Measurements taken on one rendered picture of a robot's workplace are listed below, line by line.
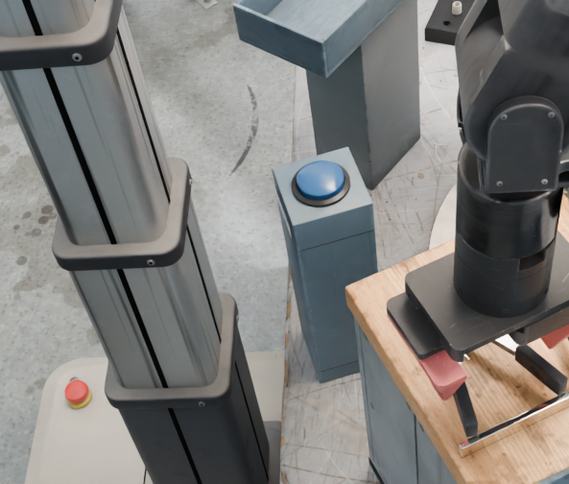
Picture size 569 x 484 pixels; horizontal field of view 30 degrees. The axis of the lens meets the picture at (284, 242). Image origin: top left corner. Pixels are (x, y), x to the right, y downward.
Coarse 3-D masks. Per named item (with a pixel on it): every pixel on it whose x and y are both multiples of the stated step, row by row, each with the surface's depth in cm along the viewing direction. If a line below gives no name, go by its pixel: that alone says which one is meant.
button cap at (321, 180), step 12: (312, 168) 90; (324, 168) 90; (336, 168) 90; (300, 180) 90; (312, 180) 89; (324, 180) 89; (336, 180) 89; (300, 192) 90; (312, 192) 89; (324, 192) 89; (336, 192) 89
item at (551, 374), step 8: (520, 352) 71; (528, 352) 71; (536, 352) 71; (520, 360) 72; (528, 360) 71; (536, 360) 70; (544, 360) 70; (528, 368) 71; (536, 368) 70; (544, 368) 70; (552, 368) 70; (536, 376) 71; (544, 376) 70; (552, 376) 70; (560, 376) 69; (552, 384) 70; (560, 384) 69; (560, 392) 70
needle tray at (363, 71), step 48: (240, 0) 102; (288, 0) 108; (336, 0) 107; (384, 0) 103; (288, 48) 101; (336, 48) 99; (384, 48) 110; (336, 96) 115; (384, 96) 115; (336, 144) 121; (384, 144) 120
